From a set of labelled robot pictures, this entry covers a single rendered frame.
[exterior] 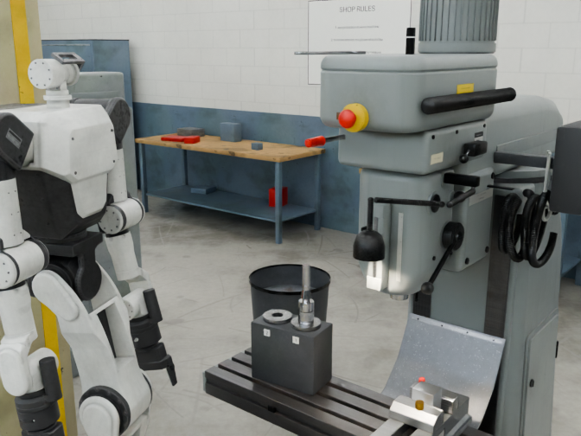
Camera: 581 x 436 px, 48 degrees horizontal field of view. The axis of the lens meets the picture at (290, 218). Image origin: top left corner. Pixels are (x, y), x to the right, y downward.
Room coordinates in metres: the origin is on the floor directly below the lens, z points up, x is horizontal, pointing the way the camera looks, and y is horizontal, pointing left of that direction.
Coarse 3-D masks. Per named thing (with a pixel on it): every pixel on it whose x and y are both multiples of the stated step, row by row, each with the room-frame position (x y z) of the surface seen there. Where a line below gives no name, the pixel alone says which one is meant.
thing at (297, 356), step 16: (256, 320) 1.84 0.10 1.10; (272, 320) 1.81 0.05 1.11; (288, 320) 1.83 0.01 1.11; (320, 320) 1.81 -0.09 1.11; (256, 336) 1.82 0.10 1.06; (272, 336) 1.79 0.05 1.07; (288, 336) 1.77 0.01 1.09; (304, 336) 1.74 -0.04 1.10; (320, 336) 1.76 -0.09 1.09; (256, 352) 1.83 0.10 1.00; (272, 352) 1.79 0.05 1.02; (288, 352) 1.77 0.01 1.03; (304, 352) 1.74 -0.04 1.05; (320, 352) 1.76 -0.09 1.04; (256, 368) 1.83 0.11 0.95; (272, 368) 1.79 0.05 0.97; (288, 368) 1.77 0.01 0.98; (304, 368) 1.74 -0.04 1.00; (320, 368) 1.76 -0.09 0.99; (288, 384) 1.77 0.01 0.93; (304, 384) 1.74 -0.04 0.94; (320, 384) 1.76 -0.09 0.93
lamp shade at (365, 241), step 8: (368, 232) 1.40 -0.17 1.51; (376, 232) 1.40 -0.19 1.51; (360, 240) 1.39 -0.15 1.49; (368, 240) 1.38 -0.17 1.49; (376, 240) 1.38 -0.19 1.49; (360, 248) 1.38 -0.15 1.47; (368, 248) 1.37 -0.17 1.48; (376, 248) 1.37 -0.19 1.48; (384, 248) 1.39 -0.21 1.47; (360, 256) 1.38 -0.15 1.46; (368, 256) 1.37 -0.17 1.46; (376, 256) 1.37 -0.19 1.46; (384, 256) 1.39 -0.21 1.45
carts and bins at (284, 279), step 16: (256, 272) 3.66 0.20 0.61; (272, 272) 3.75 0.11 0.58; (288, 272) 3.77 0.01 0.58; (320, 272) 3.68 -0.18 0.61; (256, 288) 3.40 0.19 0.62; (272, 288) 3.69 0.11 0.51; (288, 288) 3.69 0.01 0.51; (320, 288) 3.38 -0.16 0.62; (256, 304) 3.43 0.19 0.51; (272, 304) 3.34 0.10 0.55; (288, 304) 3.32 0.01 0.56; (320, 304) 3.40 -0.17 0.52
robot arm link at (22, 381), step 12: (12, 336) 1.31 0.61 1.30; (24, 336) 1.32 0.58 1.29; (36, 336) 1.35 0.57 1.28; (0, 348) 1.31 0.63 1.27; (12, 348) 1.29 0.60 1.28; (24, 348) 1.30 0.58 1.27; (0, 360) 1.29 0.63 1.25; (12, 360) 1.29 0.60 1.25; (24, 360) 1.29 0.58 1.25; (0, 372) 1.29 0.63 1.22; (12, 372) 1.29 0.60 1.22; (24, 372) 1.28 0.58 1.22; (12, 384) 1.29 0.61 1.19; (24, 384) 1.28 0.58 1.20
